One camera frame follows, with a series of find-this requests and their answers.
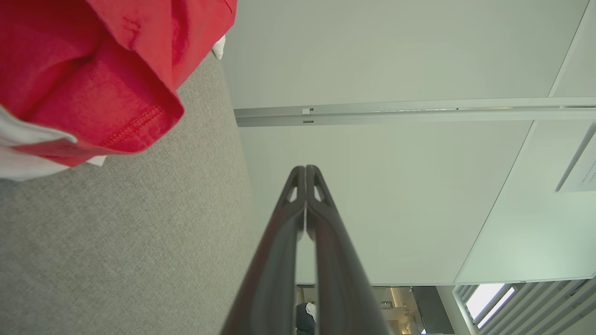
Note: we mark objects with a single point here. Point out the dark grey wall panel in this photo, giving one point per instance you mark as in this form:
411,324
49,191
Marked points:
430,309

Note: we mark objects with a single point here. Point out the red jersey with white sleeves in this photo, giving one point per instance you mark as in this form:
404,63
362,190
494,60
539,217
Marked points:
220,46

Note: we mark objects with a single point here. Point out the red shorts with white stripes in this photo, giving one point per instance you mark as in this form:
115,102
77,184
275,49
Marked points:
93,93

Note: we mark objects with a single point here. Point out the bright window with slats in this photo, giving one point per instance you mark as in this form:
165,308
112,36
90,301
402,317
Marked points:
486,300

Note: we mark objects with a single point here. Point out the aluminium wall rail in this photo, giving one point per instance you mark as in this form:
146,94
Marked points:
419,111

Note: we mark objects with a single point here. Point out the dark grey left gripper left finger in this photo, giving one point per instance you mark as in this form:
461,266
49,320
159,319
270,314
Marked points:
270,279

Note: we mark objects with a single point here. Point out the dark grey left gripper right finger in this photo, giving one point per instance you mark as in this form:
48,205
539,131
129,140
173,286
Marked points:
342,279

